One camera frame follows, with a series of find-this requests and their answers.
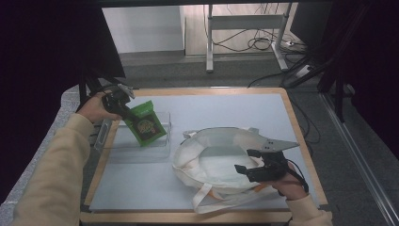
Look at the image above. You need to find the white patterned tote bag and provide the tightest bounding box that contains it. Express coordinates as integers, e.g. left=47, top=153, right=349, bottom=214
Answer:
left=171, top=126, right=283, bottom=215

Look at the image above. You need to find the black metal stand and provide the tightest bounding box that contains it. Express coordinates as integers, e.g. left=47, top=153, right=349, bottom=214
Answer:
left=78, top=67, right=131, bottom=107
left=283, top=6, right=371, bottom=123

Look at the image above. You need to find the tangle of black floor cables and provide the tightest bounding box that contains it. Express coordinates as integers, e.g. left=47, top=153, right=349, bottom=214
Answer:
left=203, top=3, right=308, bottom=54

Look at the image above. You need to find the person's left hand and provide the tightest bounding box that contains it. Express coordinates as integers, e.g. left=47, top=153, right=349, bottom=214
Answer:
left=76, top=90, right=121, bottom=124

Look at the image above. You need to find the long black floor cable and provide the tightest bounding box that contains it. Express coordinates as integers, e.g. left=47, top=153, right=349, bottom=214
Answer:
left=247, top=71, right=322, bottom=145

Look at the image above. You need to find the dark curtain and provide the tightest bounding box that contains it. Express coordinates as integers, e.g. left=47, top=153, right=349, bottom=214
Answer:
left=0, top=0, right=126, bottom=205
left=290, top=0, right=399, bottom=161

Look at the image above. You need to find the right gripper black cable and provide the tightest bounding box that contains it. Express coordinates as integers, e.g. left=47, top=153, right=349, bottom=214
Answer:
left=286, top=158, right=310, bottom=193

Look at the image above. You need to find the person's right hand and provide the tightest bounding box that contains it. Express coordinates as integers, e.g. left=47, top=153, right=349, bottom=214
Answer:
left=266, top=163, right=310, bottom=202

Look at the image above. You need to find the clear plastic box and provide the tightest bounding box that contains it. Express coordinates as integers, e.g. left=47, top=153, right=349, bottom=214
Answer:
left=93, top=111, right=173, bottom=164

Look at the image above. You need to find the white power strip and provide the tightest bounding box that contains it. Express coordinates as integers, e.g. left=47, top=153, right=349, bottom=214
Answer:
left=295, top=64, right=314, bottom=79

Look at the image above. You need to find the green seaweed snack packet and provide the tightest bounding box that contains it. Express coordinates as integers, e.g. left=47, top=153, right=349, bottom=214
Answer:
left=124, top=100, right=168, bottom=148

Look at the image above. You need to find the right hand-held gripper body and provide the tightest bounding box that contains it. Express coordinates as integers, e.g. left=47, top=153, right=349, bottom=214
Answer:
left=247, top=137, right=300, bottom=184

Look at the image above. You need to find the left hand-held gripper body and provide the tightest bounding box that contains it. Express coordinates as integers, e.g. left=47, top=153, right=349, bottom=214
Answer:
left=102, top=84, right=136, bottom=113

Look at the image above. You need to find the white metal desk frame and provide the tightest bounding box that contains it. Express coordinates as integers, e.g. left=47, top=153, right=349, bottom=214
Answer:
left=205, top=3, right=295, bottom=73

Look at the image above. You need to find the white table mat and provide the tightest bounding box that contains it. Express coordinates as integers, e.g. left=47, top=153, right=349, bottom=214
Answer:
left=88, top=93, right=321, bottom=212

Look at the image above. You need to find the white cabinet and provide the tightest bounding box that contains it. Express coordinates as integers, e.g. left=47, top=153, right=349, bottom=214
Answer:
left=102, top=6, right=186, bottom=55

